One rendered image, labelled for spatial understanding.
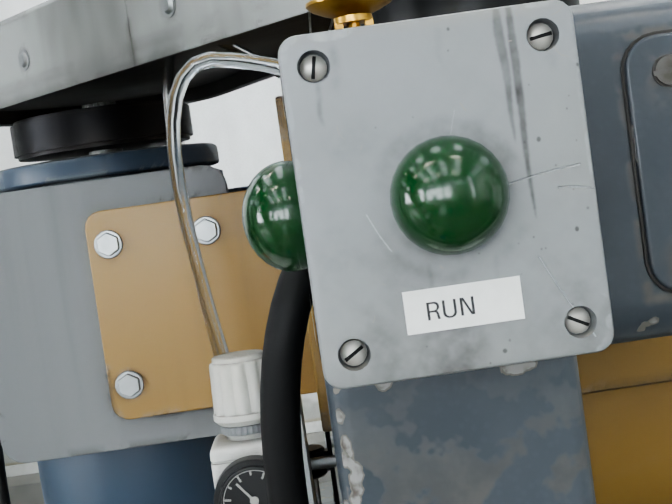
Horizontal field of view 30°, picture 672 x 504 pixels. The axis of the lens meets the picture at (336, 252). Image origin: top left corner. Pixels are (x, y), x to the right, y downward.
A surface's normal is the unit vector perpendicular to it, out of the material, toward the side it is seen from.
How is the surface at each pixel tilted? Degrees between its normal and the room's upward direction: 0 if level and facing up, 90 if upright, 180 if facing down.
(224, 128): 90
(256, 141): 90
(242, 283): 90
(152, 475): 91
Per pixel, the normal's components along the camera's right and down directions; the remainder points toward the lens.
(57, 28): -0.76, 0.14
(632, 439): 0.03, 0.05
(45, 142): -0.46, 0.11
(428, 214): -0.33, 0.35
